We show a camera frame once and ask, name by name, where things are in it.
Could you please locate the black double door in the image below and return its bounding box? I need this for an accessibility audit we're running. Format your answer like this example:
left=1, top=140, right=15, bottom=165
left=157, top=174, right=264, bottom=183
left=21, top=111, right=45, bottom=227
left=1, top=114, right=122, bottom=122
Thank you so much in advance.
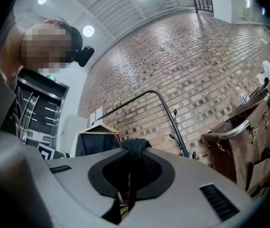
left=13, top=69, right=70, bottom=147

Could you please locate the long black pole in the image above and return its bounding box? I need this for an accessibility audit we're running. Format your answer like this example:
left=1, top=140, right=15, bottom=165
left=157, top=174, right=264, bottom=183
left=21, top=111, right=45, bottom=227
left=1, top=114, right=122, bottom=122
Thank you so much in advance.
left=91, top=90, right=197, bottom=162

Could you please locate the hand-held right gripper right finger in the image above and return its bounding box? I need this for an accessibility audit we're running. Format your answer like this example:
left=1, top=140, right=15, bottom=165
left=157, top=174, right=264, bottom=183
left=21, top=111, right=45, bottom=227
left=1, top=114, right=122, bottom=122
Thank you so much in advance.
left=129, top=148, right=261, bottom=228

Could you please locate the clear plastic water bottle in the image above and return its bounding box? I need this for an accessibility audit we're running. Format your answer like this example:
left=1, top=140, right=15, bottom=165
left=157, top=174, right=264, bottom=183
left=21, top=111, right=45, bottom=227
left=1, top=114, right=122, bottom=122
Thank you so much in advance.
left=235, top=86, right=250, bottom=105

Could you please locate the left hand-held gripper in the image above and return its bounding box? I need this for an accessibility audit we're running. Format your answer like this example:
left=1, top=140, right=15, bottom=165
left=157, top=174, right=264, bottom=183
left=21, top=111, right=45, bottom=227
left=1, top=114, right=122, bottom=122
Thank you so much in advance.
left=37, top=142, right=70, bottom=162

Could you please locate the black head-worn camera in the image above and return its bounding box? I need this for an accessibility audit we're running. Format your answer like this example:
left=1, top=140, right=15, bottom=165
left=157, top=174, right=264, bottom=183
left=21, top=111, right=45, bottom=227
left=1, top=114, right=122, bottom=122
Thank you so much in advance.
left=71, top=26, right=95, bottom=68

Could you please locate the black jacket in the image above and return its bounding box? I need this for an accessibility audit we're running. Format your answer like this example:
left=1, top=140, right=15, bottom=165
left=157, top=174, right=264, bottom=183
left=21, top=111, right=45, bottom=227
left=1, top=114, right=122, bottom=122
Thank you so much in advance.
left=75, top=131, right=121, bottom=158

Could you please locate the wooden clothes hanger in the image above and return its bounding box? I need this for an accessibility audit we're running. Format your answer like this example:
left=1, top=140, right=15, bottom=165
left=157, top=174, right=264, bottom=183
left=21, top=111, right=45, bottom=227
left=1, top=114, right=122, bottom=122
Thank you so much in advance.
left=80, top=126, right=116, bottom=136
left=87, top=122, right=120, bottom=135

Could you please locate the person's head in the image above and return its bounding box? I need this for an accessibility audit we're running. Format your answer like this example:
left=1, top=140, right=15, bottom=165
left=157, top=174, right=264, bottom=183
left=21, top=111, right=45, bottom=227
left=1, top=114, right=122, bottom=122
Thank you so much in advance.
left=19, top=18, right=83, bottom=75

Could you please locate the white cabinet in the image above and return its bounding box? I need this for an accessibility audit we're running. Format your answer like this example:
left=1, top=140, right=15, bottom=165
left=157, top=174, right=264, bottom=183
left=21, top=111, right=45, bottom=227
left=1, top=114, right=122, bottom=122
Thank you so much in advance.
left=59, top=114, right=89, bottom=158

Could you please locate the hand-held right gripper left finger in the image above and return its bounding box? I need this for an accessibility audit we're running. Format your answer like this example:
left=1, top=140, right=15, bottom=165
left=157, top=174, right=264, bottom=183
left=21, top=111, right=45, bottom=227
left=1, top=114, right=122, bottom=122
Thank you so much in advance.
left=30, top=147, right=129, bottom=228

